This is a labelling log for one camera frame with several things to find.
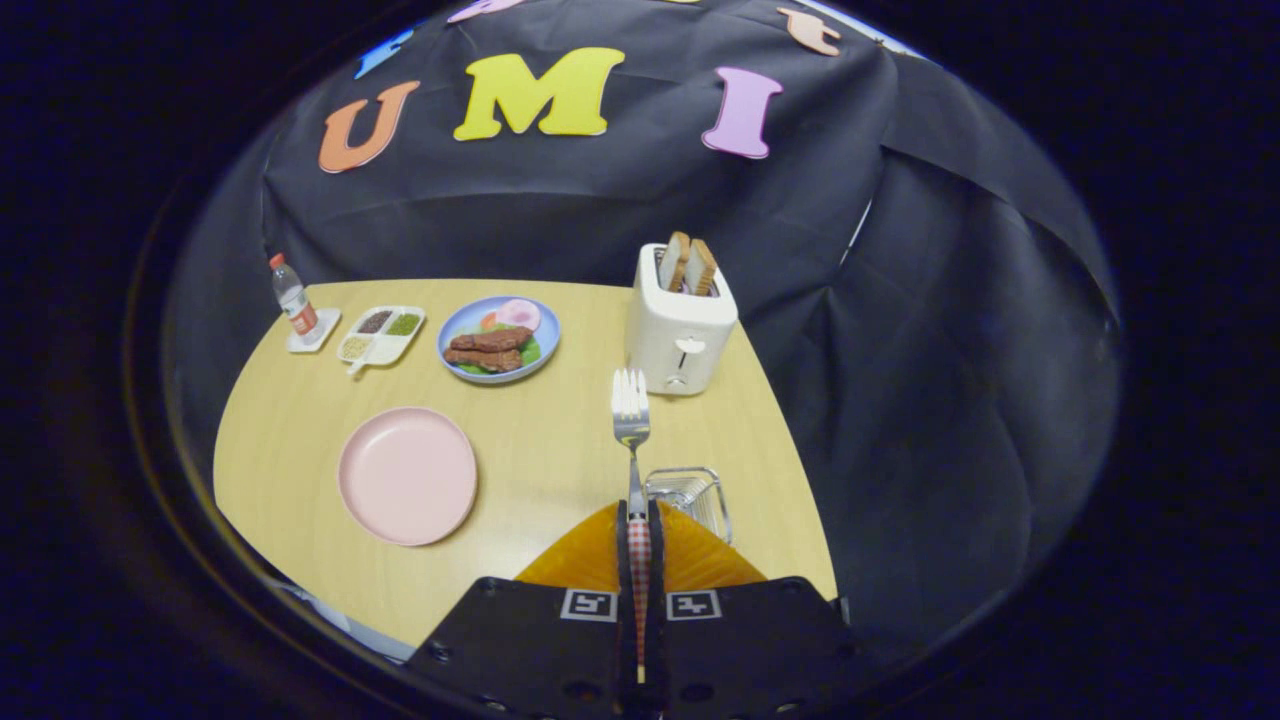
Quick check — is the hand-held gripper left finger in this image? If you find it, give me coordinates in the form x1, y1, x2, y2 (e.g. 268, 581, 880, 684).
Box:
405, 500, 631, 720

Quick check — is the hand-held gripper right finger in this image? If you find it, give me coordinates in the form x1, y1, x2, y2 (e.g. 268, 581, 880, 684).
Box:
650, 500, 871, 720

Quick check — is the fork with checkered handle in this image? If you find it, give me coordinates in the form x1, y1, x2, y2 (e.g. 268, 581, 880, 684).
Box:
611, 368, 652, 681

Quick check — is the pink plate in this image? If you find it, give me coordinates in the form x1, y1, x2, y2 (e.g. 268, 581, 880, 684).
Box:
337, 406, 479, 547

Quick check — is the brown meat strip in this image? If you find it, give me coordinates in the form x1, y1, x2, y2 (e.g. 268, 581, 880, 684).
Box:
449, 327, 534, 353
444, 347, 524, 373

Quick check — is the blue plate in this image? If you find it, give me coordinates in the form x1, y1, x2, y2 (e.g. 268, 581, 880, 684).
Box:
437, 296, 561, 385

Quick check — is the white toaster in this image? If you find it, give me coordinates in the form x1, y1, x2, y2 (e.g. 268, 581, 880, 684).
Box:
625, 243, 739, 397

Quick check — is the white divided condiment tray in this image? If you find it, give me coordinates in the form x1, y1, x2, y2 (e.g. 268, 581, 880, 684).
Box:
336, 305, 427, 376

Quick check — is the white square coaster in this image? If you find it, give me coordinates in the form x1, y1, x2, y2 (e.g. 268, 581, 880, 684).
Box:
286, 308, 342, 355

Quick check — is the clear water bottle red cap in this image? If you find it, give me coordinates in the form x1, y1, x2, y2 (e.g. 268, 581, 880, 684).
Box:
269, 253, 319, 344

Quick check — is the metal wire basket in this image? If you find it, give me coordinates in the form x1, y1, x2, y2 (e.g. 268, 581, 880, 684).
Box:
645, 466, 734, 546

